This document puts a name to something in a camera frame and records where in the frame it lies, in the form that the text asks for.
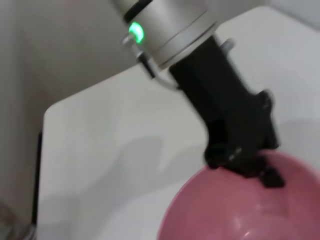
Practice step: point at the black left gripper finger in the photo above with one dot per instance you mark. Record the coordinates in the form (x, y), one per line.
(271, 177)
(217, 156)

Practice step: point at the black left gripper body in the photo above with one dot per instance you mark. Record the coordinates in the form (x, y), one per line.
(225, 105)

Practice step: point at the pink plastic bowl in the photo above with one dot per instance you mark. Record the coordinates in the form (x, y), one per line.
(237, 207)

